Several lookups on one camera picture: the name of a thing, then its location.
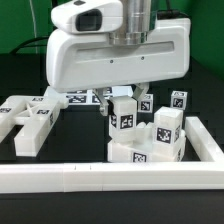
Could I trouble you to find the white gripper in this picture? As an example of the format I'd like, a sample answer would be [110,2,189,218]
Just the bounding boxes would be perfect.
[46,0,191,116]

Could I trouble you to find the white chair seat part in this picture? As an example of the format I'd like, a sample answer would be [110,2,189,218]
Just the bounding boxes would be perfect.
[107,122,186,163]

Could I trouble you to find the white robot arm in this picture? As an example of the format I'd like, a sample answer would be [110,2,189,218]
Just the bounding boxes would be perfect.
[46,0,191,115]

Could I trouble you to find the white chair back part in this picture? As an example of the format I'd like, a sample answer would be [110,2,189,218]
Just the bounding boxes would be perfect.
[0,95,68,157]

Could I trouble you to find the white L-shaped obstacle fence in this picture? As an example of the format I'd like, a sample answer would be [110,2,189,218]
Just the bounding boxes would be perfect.
[0,117,224,194]

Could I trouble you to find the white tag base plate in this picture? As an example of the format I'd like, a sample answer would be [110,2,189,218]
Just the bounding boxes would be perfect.
[43,85,134,106]

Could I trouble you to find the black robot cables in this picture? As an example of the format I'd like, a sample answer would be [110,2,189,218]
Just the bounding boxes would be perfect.
[9,0,59,56]

